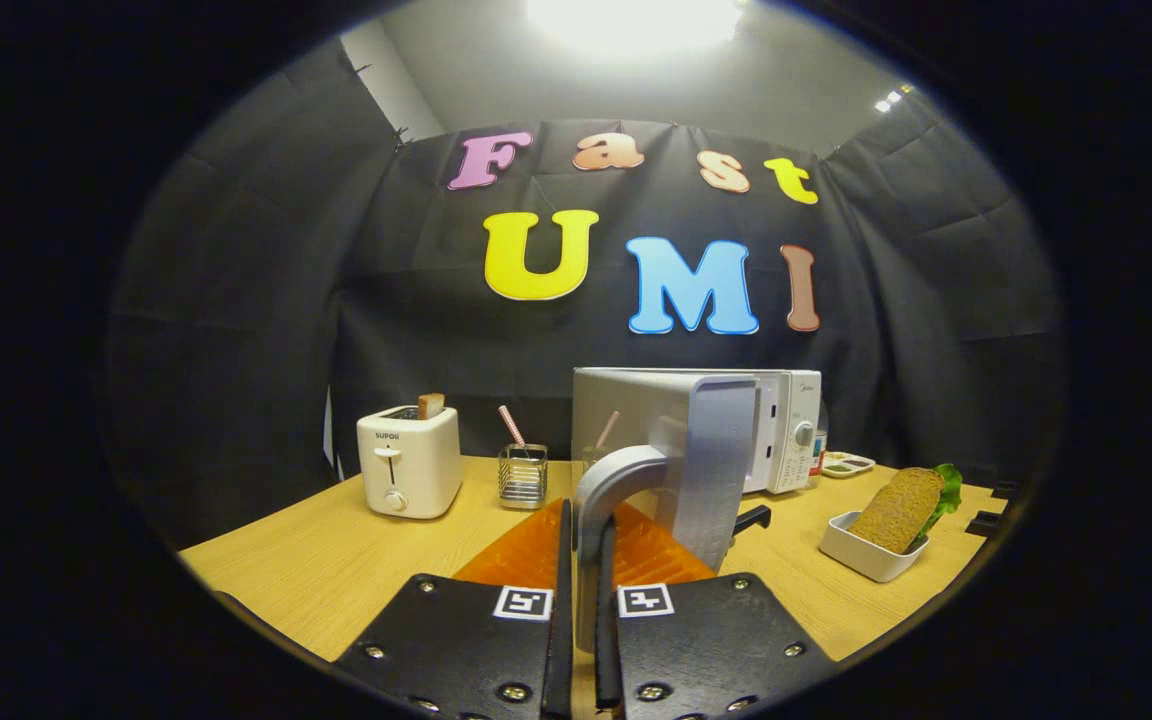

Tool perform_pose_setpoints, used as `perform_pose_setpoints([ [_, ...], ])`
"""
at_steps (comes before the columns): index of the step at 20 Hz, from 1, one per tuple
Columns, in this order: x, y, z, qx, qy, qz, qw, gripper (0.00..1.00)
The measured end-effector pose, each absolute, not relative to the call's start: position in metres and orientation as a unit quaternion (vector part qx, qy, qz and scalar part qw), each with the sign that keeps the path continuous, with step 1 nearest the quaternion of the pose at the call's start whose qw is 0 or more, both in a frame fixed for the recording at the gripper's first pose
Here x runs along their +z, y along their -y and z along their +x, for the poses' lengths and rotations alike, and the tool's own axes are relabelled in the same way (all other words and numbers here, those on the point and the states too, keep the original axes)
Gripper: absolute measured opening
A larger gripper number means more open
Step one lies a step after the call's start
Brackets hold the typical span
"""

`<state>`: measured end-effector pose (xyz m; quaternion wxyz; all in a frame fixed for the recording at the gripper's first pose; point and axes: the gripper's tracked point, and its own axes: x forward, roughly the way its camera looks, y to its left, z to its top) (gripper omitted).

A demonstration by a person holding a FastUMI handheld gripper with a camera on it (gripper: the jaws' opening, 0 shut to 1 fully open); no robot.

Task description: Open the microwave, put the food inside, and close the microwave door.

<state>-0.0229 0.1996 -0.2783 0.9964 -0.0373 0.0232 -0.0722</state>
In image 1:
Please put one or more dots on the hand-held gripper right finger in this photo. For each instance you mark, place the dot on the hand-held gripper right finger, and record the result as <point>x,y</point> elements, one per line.
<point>608,640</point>

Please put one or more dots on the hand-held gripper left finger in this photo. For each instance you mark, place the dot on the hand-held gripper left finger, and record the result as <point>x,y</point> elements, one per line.
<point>564,620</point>

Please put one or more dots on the white microwave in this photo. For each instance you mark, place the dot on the white microwave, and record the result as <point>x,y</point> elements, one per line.
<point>706,450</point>

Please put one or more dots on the brown bread lettuce sandwich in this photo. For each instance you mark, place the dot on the brown bread lettuce sandwich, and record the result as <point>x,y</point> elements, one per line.
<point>896,510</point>

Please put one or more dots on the pink striped straw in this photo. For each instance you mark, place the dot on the pink striped straw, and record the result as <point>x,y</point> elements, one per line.
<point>512,425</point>

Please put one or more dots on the white toaster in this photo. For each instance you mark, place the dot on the white toaster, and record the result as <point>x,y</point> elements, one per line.
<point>416,470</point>

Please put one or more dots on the toast slice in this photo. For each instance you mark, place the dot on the toast slice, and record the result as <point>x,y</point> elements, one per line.
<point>431,405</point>

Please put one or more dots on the white rectangular dish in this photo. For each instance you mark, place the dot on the white rectangular dish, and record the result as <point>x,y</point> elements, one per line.
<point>861,555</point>

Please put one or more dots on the plastic bottle with red label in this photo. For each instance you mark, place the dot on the plastic bottle with red label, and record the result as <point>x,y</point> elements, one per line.
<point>818,445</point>

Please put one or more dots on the divided condiment dish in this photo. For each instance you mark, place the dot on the divided condiment dish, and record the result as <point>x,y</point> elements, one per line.
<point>846,465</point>

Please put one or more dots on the black table clamp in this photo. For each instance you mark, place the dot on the black table clamp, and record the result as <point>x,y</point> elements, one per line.
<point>1006,490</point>
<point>984,523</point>

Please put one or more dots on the black backdrop cloth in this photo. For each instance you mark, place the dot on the black backdrop cloth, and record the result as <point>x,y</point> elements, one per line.
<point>236,330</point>

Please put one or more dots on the large ceiling light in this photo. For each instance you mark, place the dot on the large ceiling light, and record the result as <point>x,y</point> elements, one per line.
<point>636,20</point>

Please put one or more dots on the small ceiling spotlights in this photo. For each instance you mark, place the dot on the small ceiling spotlights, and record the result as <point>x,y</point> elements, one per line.
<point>891,98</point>

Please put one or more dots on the black bracket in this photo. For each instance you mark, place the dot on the black bracket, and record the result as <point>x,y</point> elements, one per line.
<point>754,518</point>

